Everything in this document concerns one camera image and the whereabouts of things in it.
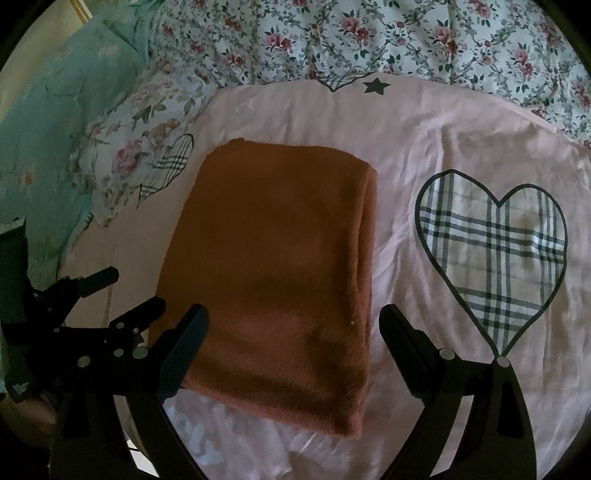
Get brown towel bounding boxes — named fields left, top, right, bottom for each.
left=148, top=137, right=378, bottom=438

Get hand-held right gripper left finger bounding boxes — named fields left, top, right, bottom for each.
left=50, top=304, right=211, bottom=480

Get white floral pillow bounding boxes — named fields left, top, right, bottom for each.
left=69, top=69, right=218, bottom=227

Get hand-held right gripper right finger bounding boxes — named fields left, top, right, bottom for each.
left=379, top=304, right=539, bottom=480

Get white floral quilt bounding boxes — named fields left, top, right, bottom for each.
left=148, top=0, right=591, bottom=151

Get pink bed sheet plaid hearts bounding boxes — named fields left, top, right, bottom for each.
left=60, top=71, right=591, bottom=480

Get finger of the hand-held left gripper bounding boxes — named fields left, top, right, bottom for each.
left=51, top=296, right=167, bottom=357
left=34, top=267, right=120, bottom=302

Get green floral bedding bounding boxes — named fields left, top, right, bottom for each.
left=0, top=9, right=153, bottom=280

